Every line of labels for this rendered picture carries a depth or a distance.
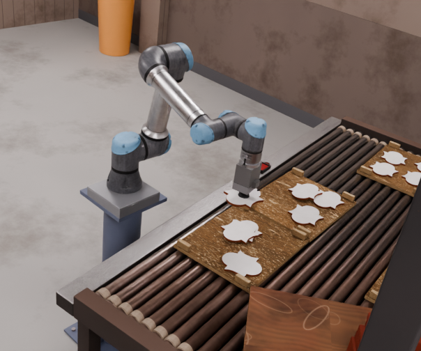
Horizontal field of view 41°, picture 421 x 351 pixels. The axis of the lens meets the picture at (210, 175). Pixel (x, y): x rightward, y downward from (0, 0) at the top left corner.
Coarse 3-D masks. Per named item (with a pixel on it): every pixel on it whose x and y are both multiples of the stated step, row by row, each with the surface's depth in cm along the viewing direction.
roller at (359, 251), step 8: (400, 200) 263; (408, 200) 264; (392, 208) 256; (400, 208) 257; (392, 216) 250; (384, 224) 243; (376, 232) 238; (368, 240) 232; (376, 240) 236; (360, 248) 226; (368, 248) 229; (352, 256) 221; (360, 256) 224; (344, 264) 216; (352, 264) 218; (336, 272) 212; (344, 272) 213; (328, 280) 208; (336, 280) 208; (320, 288) 203; (328, 288) 204; (312, 296) 200; (320, 296) 199
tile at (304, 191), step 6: (300, 186) 256; (306, 186) 257; (312, 186) 257; (294, 192) 251; (300, 192) 251; (306, 192) 251; (312, 192) 252; (318, 192) 252; (300, 198) 247; (306, 198) 247; (312, 198) 247
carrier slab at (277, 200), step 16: (288, 176) 265; (272, 192) 251; (288, 192) 253; (336, 192) 258; (256, 208) 239; (272, 208) 240; (288, 208) 242; (320, 208) 245; (336, 208) 246; (288, 224) 232; (320, 224) 234
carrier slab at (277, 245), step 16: (240, 208) 237; (208, 224) 225; (224, 224) 226; (272, 224) 230; (192, 240) 215; (208, 240) 216; (224, 240) 217; (256, 240) 220; (272, 240) 221; (288, 240) 222; (304, 240) 223; (192, 256) 207; (208, 256) 208; (256, 256) 211; (272, 256) 212; (288, 256) 214; (224, 272) 201; (272, 272) 205
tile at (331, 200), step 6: (324, 192) 255; (330, 192) 255; (318, 198) 250; (324, 198) 250; (330, 198) 251; (336, 198) 251; (318, 204) 246; (324, 204) 246; (330, 204) 247; (336, 204) 247; (342, 204) 249
